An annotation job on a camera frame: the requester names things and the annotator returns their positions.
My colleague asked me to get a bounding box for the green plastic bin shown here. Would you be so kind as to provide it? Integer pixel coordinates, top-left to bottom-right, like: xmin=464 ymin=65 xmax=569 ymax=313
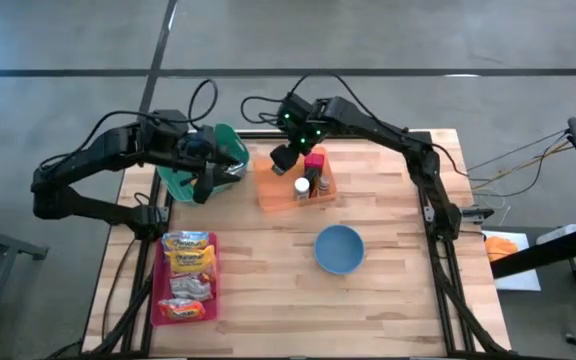
xmin=156 ymin=123 xmax=250 ymax=205

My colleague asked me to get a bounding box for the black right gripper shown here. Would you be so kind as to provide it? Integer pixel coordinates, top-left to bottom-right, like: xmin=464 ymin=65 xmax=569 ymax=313
xmin=277 ymin=92 xmax=329 ymax=151

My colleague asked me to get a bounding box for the orange plastic bin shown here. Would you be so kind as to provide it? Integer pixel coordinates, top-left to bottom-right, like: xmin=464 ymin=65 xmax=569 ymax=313
xmin=253 ymin=144 xmax=339 ymax=214

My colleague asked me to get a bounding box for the orange cloth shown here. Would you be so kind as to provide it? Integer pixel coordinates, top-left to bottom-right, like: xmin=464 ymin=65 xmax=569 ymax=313
xmin=484 ymin=235 xmax=520 ymax=263

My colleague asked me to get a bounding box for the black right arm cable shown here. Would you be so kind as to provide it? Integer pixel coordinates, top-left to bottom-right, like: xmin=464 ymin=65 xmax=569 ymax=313
xmin=290 ymin=72 xmax=469 ymax=180

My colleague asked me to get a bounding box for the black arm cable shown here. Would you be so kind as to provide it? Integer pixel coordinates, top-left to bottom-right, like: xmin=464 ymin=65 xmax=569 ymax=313
xmin=290 ymin=72 xmax=469 ymax=180
xmin=37 ymin=109 xmax=164 ymax=171

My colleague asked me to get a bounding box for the clear spice jar white cap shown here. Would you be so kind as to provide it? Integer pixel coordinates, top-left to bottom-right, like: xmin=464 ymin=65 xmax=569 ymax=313
xmin=293 ymin=177 xmax=312 ymax=202

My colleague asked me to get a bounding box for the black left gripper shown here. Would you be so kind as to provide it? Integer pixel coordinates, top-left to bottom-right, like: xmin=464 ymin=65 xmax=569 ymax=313
xmin=177 ymin=124 xmax=242 ymax=205

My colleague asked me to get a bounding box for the black right camera cable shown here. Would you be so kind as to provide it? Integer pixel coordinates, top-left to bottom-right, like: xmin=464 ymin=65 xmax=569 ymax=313
xmin=240 ymin=94 xmax=294 ymax=126

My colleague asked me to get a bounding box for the pink plastic bin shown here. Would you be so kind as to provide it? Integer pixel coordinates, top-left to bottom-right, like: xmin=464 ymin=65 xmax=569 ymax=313
xmin=150 ymin=230 xmax=220 ymax=327

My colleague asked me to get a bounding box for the red lidded spice jar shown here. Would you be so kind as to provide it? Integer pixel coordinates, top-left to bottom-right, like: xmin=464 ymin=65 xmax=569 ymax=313
xmin=303 ymin=152 xmax=327 ymax=176

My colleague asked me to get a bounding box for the yellow ramen packet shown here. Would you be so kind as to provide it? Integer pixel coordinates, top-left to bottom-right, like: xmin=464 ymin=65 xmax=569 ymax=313
xmin=166 ymin=245 xmax=218 ymax=275

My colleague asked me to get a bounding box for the black aluminium frame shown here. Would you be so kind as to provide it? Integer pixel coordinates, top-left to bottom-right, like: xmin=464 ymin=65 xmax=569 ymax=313
xmin=87 ymin=119 xmax=512 ymax=360

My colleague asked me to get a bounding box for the black camera cable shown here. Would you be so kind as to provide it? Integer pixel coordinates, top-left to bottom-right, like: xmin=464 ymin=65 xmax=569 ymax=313
xmin=187 ymin=78 xmax=219 ymax=126
xmin=240 ymin=94 xmax=294 ymax=126

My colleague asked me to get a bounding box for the white container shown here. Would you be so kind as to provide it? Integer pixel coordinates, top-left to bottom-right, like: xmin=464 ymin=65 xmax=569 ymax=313
xmin=536 ymin=223 xmax=576 ymax=246

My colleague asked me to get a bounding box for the white orange ramen packet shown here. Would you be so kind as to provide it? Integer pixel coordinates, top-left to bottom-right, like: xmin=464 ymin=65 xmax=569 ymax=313
xmin=157 ymin=297 xmax=207 ymax=322

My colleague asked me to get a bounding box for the black left camera cable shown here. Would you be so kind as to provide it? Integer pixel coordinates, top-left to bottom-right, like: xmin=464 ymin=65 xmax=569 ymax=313
xmin=187 ymin=78 xmax=219 ymax=126

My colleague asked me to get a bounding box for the yellow black cable bundle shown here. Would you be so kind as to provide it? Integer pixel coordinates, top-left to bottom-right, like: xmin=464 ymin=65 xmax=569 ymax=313
xmin=466 ymin=128 xmax=575 ymax=211

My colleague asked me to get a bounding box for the blue bowl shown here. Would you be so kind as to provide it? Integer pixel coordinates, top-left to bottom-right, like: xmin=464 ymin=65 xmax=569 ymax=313
xmin=314 ymin=224 xmax=366 ymax=276

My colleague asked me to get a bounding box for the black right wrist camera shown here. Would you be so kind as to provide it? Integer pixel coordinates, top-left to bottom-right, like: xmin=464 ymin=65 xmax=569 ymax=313
xmin=269 ymin=143 xmax=299 ymax=177

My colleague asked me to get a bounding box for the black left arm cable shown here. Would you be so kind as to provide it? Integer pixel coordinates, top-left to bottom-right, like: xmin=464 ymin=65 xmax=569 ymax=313
xmin=37 ymin=109 xmax=164 ymax=171

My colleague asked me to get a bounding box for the black table clamp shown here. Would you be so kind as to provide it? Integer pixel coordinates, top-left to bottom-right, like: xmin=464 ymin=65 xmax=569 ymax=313
xmin=460 ymin=206 xmax=495 ymax=224

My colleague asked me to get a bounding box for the white board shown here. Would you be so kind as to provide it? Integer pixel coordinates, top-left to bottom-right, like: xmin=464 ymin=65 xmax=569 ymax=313
xmin=481 ymin=228 xmax=543 ymax=292

